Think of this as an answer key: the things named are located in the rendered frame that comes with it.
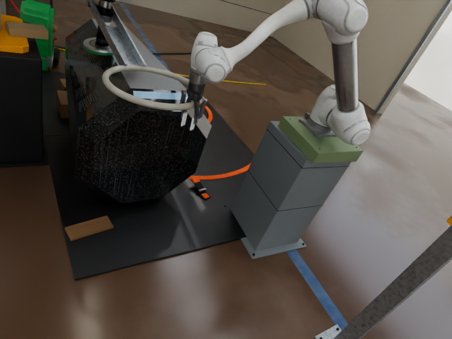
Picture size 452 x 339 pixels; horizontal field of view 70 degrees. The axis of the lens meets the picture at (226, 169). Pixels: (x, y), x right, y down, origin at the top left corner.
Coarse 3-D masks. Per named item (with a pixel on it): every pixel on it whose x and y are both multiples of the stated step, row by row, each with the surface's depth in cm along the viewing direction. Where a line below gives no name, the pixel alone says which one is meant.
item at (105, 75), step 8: (104, 72) 152; (112, 72) 157; (152, 72) 176; (160, 72) 176; (168, 72) 177; (104, 80) 145; (184, 80) 175; (112, 88) 140; (120, 96) 139; (128, 96) 138; (144, 104) 138; (152, 104) 138; (160, 104) 139; (168, 104) 141; (176, 104) 143; (184, 104) 146; (192, 104) 149
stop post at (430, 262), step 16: (448, 240) 128; (432, 256) 133; (448, 256) 128; (416, 272) 139; (432, 272) 134; (400, 288) 145; (416, 288) 140; (384, 304) 152; (400, 304) 153; (352, 320) 168; (368, 320) 160; (320, 336) 183; (336, 336) 177; (352, 336) 168
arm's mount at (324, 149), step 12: (288, 120) 190; (288, 132) 189; (300, 132) 183; (300, 144) 181; (312, 144) 176; (324, 144) 180; (336, 144) 184; (348, 144) 188; (312, 156) 174; (324, 156) 174; (336, 156) 179; (348, 156) 185
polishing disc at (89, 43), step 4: (84, 40) 193; (88, 40) 194; (92, 40) 196; (84, 44) 189; (88, 44) 190; (92, 44) 191; (88, 48) 188; (92, 48) 187; (96, 48) 188; (100, 48) 189; (104, 48) 190; (108, 48) 191; (104, 52) 189; (108, 52) 190
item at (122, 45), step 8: (88, 0) 184; (96, 8) 180; (96, 16) 180; (112, 16) 189; (104, 24) 175; (120, 24) 183; (104, 32) 176; (112, 32) 181; (120, 32) 185; (112, 40) 170; (120, 40) 181; (128, 40) 180; (112, 48) 172; (120, 48) 177; (128, 48) 180; (136, 48) 176; (120, 56) 167; (128, 56) 176; (136, 56) 177; (120, 64) 168; (128, 64) 173; (136, 64) 176; (144, 64) 172
